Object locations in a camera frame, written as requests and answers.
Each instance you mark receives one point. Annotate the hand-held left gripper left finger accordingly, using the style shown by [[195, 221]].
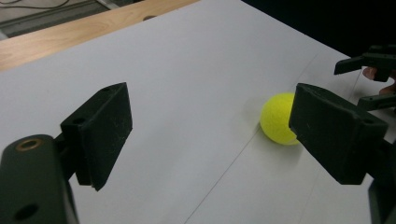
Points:
[[102, 137]]

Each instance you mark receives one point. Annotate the wooden table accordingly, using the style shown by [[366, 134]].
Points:
[[77, 31]]

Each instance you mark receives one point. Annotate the plain yellow tennis ball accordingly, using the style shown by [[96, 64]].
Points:
[[275, 119]]

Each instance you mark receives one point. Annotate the black curtain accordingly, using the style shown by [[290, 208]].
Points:
[[327, 21]]

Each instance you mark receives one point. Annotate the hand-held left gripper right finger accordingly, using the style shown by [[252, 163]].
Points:
[[333, 133]]

